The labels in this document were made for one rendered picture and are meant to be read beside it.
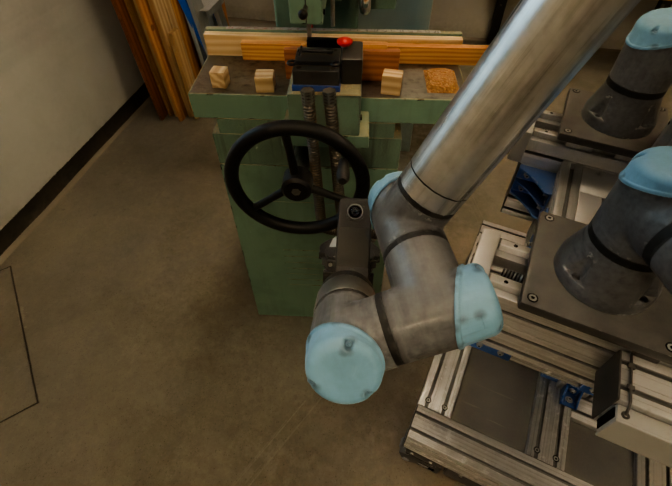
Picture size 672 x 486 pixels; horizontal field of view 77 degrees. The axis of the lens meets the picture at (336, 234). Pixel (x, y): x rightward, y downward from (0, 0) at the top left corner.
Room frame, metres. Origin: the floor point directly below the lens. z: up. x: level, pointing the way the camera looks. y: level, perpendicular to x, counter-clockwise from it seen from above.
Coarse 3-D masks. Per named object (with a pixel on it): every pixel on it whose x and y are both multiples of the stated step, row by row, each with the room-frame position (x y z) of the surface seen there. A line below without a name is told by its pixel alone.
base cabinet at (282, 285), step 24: (240, 168) 0.82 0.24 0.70; (264, 168) 0.82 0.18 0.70; (264, 192) 0.82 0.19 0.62; (240, 216) 0.82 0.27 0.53; (288, 216) 0.81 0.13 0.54; (312, 216) 0.81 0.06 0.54; (240, 240) 0.82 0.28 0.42; (264, 240) 0.82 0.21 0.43; (288, 240) 0.82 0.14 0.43; (312, 240) 0.81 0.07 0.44; (264, 264) 0.82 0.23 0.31; (288, 264) 0.81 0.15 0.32; (312, 264) 0.81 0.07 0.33; (384, 264) 0.81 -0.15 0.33; (264, 288) 0.82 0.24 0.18; (288, 288) 0.82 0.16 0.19; (312, 288) 0.81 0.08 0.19; (264, 312) 0.82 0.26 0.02; (288, 312) 0.82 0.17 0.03; (312, 312) 0.81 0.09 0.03
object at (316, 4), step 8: (288, 0) 0.93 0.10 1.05; (296, 0) 0.93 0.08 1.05; (304, 0) 0.93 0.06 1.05; (312, 0) 0.93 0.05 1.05; (320, 0) 0.93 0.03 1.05; (296, 8) 0.93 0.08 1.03; (312, 8) 0.93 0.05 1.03; (320, 8) 0.93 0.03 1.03; (296, 16) 0.93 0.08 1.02; (312, 16) 0.93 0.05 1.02; (320, 16) 0.93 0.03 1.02; (320, 24) 0.93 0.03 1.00
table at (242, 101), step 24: (240, 72) 0.92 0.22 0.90; (408, 72) 0.92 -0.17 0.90; (456, 72) 0.92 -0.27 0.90; (192, 96) 0.83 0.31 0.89; (216, 96) 0.82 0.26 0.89; (240, 96) 0.82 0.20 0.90; (264, 96) 0.82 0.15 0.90; (384, 96) 0.81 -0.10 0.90; (408, 96) 0.81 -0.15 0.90; (432, 96) 0.81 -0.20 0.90; (360, 120) 0.77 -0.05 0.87; (384, 120) 0.81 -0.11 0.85; (408, 120) 0.80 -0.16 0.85; (432, 120) 0.80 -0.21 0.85; (360, 144) 0.71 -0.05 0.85
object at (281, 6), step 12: (276, 0) 1.16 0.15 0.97; (348, 0) 1.15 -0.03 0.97; (276, 12) 1.16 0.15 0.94; (288, 12) 1.16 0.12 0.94; (336, 12) 1.16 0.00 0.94; (348, 12) 1.15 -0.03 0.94; (276, 24) 1.17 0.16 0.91; (288, 24) 1.16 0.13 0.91; (300, 24) 1.16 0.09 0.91; (312, 24) 1.16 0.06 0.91; (324, 24) 1.16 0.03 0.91; (336, 24) 1.16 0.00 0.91; (348, 24) 1.15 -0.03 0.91
